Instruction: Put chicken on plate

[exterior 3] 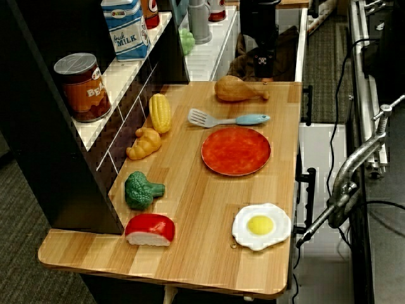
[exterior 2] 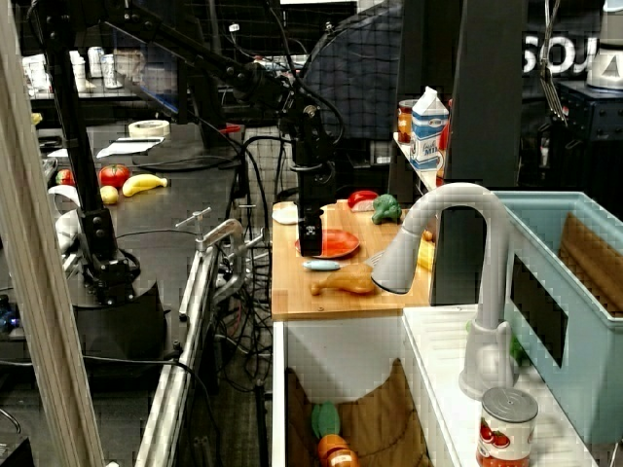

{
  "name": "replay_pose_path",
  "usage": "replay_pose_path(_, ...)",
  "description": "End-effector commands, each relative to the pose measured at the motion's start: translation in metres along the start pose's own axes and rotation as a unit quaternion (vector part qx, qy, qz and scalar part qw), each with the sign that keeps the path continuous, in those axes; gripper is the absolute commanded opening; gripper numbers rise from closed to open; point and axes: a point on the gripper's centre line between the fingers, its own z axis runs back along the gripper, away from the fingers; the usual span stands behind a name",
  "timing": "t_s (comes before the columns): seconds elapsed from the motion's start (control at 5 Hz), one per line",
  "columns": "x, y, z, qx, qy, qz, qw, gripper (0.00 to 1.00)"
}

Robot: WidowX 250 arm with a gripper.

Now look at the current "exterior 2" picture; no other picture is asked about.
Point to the dark checked fabric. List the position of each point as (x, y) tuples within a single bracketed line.
[(360, 73)]

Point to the small red object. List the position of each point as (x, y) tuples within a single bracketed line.
[(230, 129)]

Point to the brown cloth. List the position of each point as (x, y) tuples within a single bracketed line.
[(589, 262), (384, 418)]

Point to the red plate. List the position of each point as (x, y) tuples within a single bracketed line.
[(340, 243)]

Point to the white paper sheet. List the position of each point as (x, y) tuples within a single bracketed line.
[(126, 147)]

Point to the red toy strawberry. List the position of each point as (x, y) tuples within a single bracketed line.
[(65, 177)]

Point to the yellow toy banana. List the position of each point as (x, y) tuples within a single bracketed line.
[(141, 185)]

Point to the white drink can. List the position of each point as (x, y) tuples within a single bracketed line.
[(110, 70), (96, 61)]

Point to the orange toy croissant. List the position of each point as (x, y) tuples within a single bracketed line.
[(428, 236)]

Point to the black toy kitchen hutch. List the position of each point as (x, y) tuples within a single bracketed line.
[(487, 97)]

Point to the light blue plastic bin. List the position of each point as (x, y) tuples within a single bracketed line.
[(584, 379)]

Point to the white plastic bottle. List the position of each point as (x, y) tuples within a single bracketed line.
[(79, 73)]

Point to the blue white milk carton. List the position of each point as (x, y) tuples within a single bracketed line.
[(428, 131)]

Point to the red tomato can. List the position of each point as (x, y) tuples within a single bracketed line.
[(506, 428)]

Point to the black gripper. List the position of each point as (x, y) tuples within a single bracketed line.
[(314, 187)]

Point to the red toy tomato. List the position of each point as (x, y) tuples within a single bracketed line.
[(114, 175)]

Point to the toy fried egg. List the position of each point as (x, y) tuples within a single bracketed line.
[(285, 214)]

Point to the white tape roll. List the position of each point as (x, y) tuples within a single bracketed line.
[(149, 128)]

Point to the aluminium frame rail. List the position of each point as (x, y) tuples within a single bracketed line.
[(165, 404)]

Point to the light green toy vegetable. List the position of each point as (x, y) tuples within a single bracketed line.
[(519, 351)]

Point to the metal screw clamp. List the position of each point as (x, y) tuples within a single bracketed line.
[(229, 233)]

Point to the orange toy carrot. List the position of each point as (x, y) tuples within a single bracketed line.
[(336, 442)]

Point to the brown bread roll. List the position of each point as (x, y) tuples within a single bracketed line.
[(350, 282)]

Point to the yellow toy lemon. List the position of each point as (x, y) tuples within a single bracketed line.
[(109, 194)]

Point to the brown beans can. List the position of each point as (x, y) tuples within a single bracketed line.
[(405, 121)]

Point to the red white toy sushi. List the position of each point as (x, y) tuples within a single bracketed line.
[(362, 199)]

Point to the white curved plastic object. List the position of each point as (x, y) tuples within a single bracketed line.
[(68, 224)]

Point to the black drawer cabinet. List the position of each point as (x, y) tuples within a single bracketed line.
[(594, 131)]

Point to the yellow toy corn cob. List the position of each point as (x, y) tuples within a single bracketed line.
[(427, 255)]

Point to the hanging metal utensil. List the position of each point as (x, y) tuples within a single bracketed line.
[(552, 82)]

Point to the wooden post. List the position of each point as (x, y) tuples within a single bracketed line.
[(39, 292)]

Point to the white toy kitchen body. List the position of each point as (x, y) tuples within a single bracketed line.
[(438, 350)]

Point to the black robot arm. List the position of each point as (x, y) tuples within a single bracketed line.
[(92, 194)]

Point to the green toy broccoli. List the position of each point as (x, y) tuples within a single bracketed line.
[(387, 209)]

